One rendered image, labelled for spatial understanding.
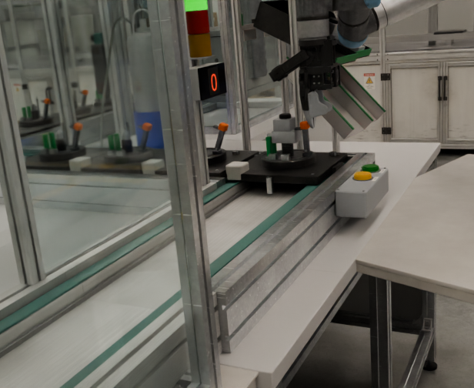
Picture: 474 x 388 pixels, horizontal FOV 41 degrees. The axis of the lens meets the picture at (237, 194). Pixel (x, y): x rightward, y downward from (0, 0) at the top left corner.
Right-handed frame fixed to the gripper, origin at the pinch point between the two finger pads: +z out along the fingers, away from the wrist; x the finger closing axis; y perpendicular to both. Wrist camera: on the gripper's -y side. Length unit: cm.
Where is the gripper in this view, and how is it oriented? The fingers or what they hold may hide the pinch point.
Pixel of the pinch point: (309, 122)
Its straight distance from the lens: 158.1
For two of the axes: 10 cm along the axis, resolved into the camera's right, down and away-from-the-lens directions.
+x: 4.3, -2.9, 8.6
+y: 9.0, 0.5, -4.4
